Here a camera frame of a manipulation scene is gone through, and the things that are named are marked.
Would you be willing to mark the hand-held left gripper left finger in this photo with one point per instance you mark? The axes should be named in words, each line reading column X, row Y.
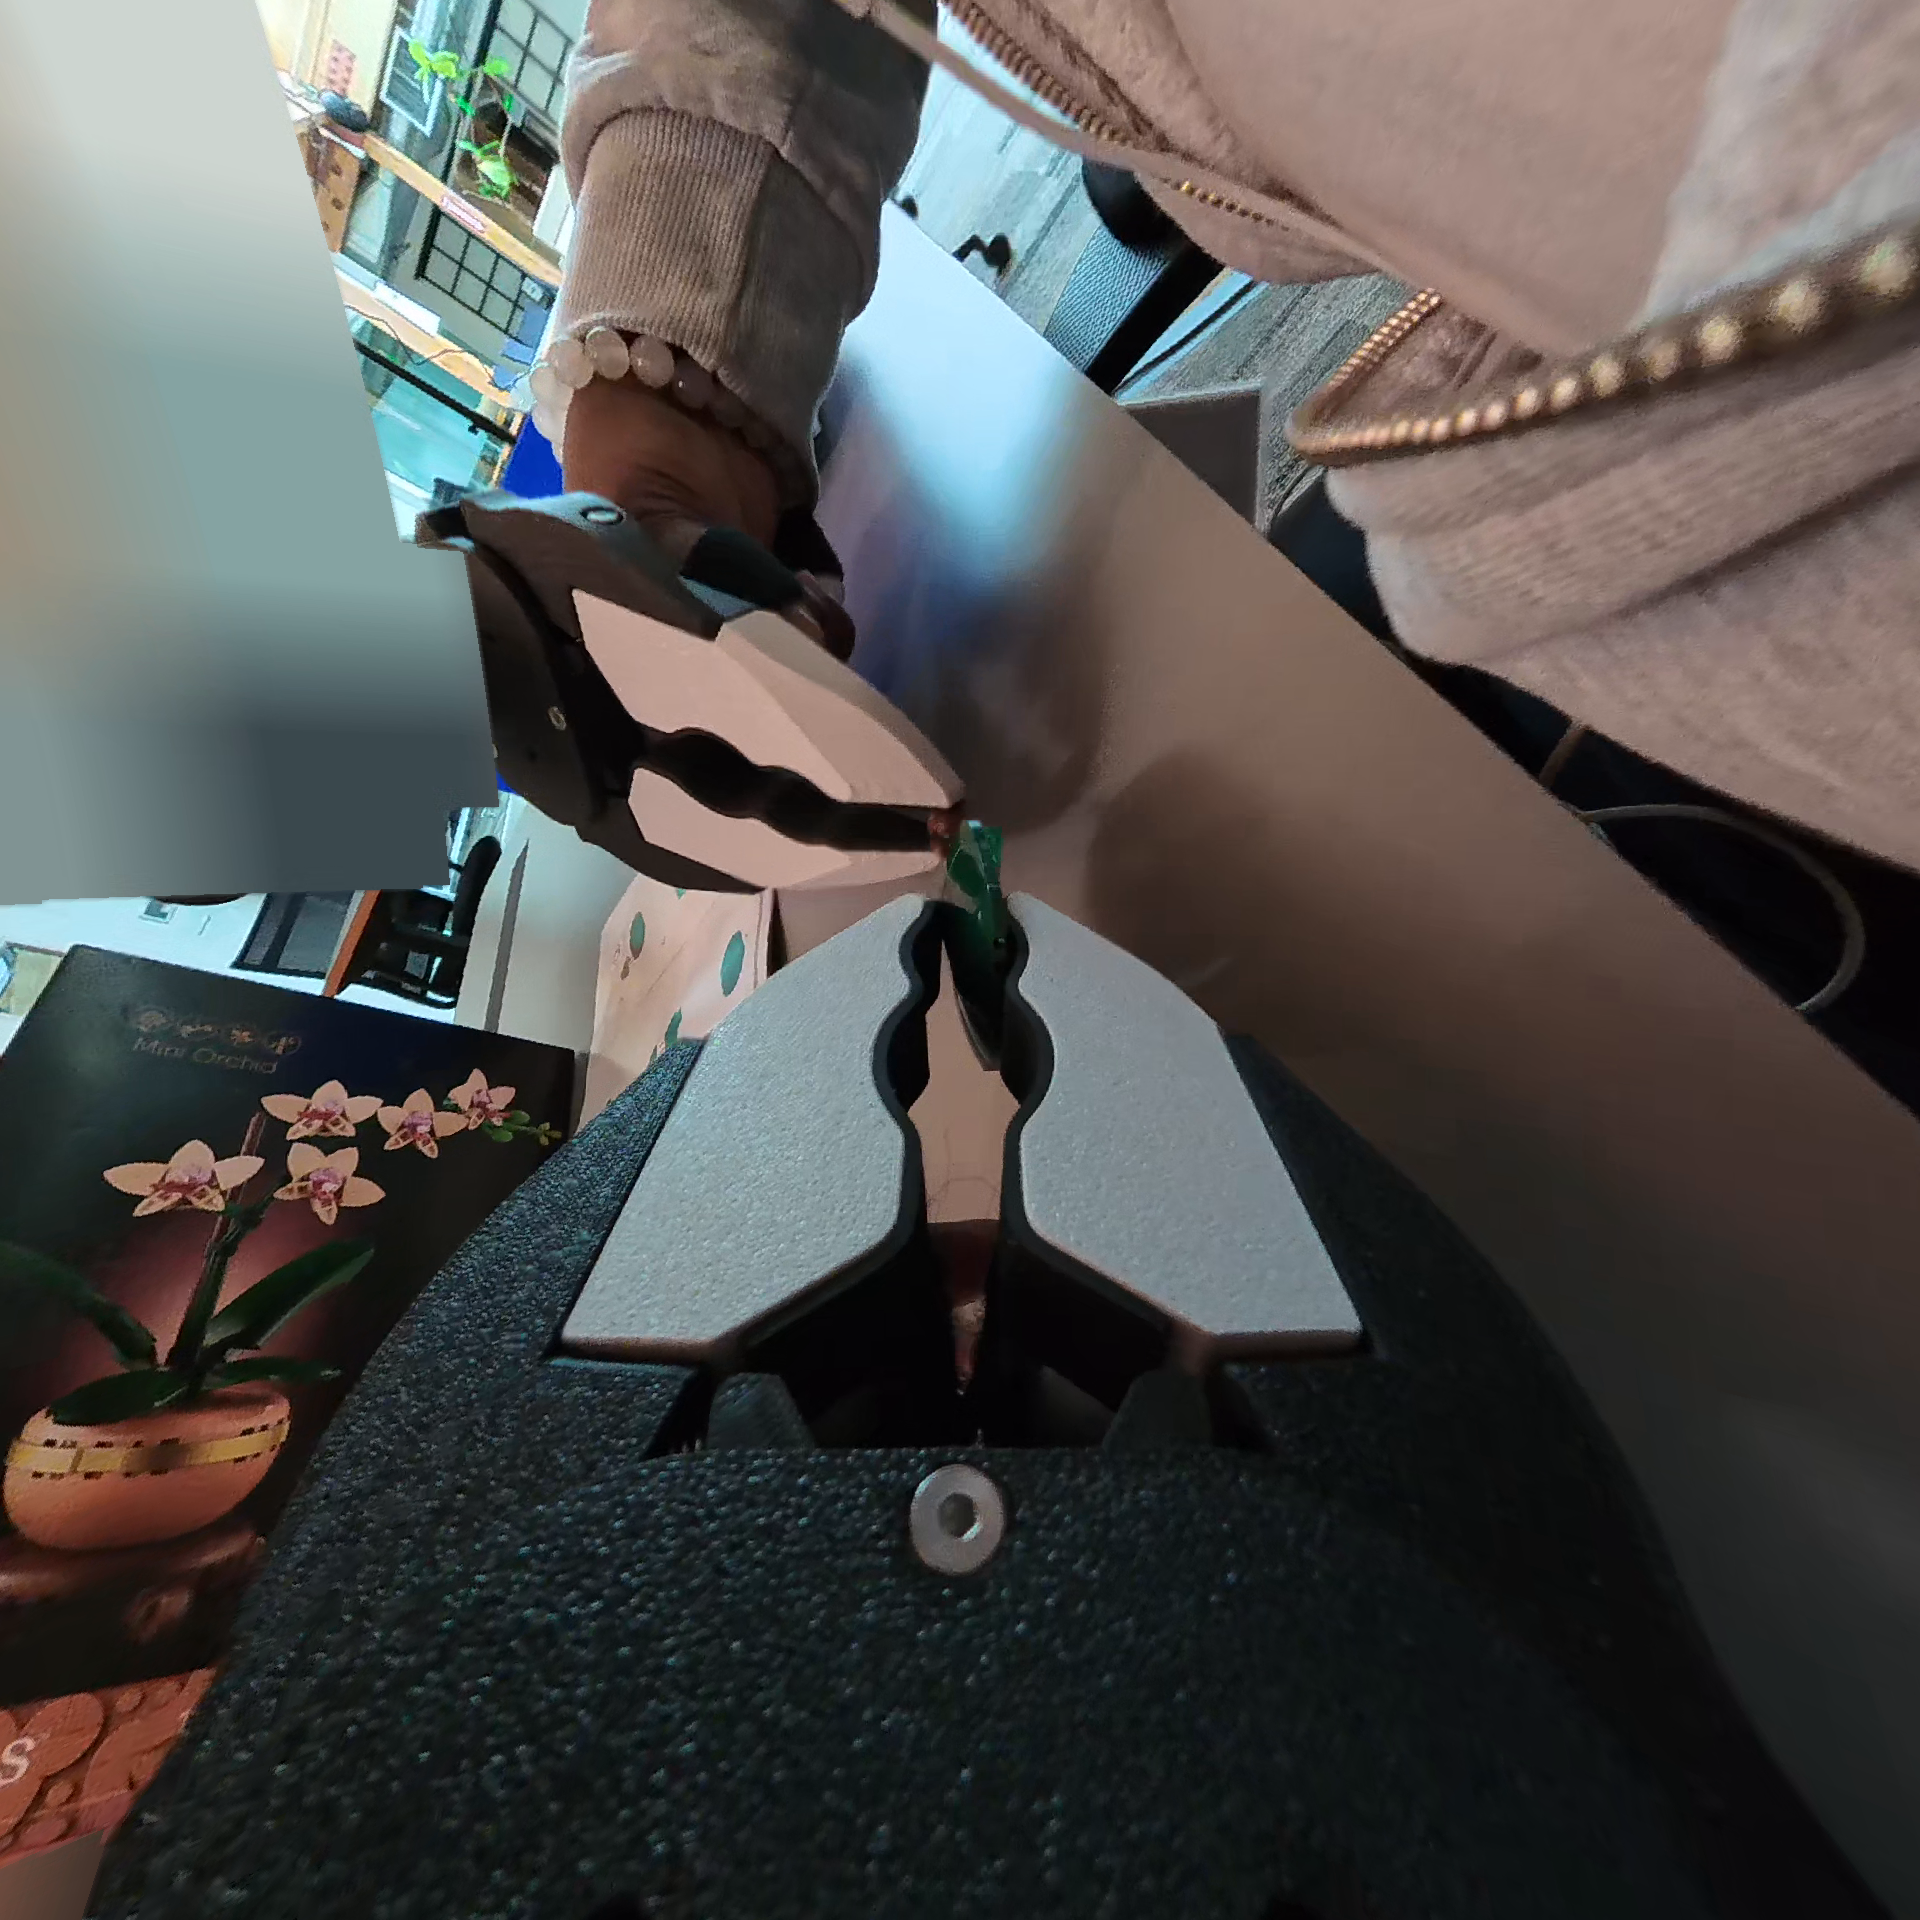
column 751, row 1170

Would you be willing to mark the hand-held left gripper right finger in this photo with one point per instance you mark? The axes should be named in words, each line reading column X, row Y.
column 1171, row 1170

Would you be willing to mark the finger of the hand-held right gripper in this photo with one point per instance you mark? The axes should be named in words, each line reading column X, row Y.
column 720, row 833
column 764, row 697

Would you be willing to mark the building instruction booklet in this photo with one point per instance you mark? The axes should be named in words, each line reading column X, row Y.
column 676, row 990

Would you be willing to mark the green toy leaf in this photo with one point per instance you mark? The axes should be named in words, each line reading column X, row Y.
column 974, row 902

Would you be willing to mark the person's right forearm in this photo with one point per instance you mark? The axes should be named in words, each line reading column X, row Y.
column 720, row 195

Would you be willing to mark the grey desk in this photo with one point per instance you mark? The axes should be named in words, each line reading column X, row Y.
column 1424, row 975

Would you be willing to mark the person's right hand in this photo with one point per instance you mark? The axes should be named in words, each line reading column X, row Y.
column 661, row 465

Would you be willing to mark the black office chair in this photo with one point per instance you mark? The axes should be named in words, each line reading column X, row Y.
column 435, row 930
column 1125, row 285

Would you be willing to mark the green potted plant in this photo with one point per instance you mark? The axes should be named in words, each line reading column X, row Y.
column 480, row 135

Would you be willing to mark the black orchid toy set box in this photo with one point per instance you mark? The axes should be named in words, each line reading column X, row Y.
column 119, row 1049

